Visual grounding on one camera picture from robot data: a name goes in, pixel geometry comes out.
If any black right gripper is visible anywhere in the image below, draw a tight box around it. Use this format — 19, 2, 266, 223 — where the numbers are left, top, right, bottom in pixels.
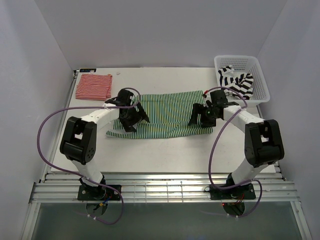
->
188, 103, 219, 128

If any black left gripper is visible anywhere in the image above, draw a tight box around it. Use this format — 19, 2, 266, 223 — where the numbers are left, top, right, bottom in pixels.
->
119, 102, 149, 133

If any green white striped tank top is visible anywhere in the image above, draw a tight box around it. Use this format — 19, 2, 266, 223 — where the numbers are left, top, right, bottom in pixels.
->
106, 90, 214, 140

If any red white striped tank top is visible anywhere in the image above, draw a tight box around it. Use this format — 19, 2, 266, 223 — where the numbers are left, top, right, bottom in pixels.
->
75, 73, 113, 101

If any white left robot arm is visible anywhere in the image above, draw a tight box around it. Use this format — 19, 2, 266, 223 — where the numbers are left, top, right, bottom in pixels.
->
59, 87, 150, 200

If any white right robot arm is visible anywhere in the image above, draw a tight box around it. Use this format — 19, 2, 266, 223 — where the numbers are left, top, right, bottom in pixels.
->
188, 89, 285, 199

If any black white striped tank top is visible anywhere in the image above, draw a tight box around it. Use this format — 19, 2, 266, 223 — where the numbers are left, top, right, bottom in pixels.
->
216, 65, 254, 100

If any white perforated plastic basket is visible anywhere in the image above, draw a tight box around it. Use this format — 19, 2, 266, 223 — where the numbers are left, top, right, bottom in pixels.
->
214, 55, 270, 107

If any blue label sticker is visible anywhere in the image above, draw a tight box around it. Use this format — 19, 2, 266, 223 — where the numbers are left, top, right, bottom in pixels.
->
79, 68, 97, 73

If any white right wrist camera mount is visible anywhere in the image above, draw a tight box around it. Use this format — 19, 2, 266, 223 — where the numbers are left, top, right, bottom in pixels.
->
202, 90, 212, 108

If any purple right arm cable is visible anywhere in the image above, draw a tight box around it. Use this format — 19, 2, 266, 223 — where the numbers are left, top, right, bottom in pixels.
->
199, 86, 263, 219

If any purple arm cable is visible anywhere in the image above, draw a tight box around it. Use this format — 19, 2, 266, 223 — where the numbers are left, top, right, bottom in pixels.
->
36, 87, 141, 225
199, 86, 263, 219

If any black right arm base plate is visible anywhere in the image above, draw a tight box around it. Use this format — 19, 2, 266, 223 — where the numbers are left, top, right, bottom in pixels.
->
204, 183, 256, 200

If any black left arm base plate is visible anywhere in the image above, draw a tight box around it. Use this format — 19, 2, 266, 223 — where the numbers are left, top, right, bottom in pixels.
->
77, 184, 122, 202

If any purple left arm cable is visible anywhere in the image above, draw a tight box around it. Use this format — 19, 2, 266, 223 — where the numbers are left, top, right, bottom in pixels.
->
36, 87, 141, 225

